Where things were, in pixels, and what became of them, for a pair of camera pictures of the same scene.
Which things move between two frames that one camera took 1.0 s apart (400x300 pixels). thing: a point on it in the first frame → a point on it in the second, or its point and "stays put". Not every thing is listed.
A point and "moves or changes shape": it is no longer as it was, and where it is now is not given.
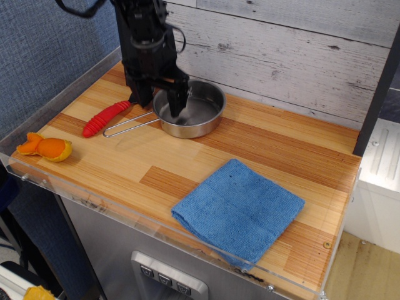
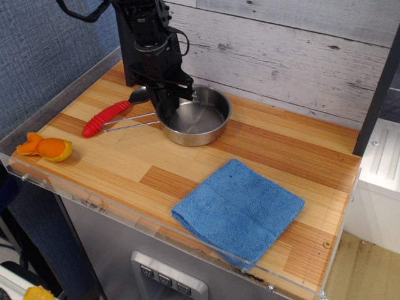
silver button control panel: [155, 280] stays put
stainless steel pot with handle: [206, 104] moves or changes shape
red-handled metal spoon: [95, 122] stays put
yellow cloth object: [38, 293] stays put
